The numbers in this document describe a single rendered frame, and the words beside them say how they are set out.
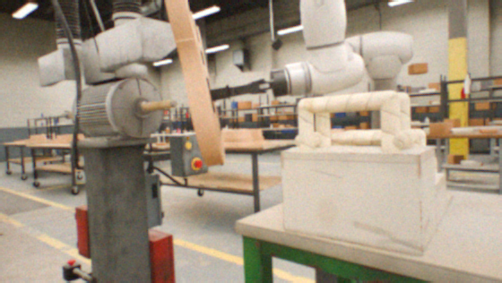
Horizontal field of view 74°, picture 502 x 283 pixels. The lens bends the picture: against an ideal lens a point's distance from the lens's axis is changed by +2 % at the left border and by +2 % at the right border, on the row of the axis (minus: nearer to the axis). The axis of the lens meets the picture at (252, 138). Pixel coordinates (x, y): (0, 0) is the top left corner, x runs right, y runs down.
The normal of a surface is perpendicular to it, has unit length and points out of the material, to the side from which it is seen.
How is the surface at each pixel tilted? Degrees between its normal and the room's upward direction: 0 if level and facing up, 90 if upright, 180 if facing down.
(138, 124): 98
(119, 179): 90
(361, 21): 90
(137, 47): 90
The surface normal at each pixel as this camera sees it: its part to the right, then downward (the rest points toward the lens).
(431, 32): -0.63, 0.07
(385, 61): -0.24, 0.47
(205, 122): 0.09, 0.18
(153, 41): 0.77, 0.00
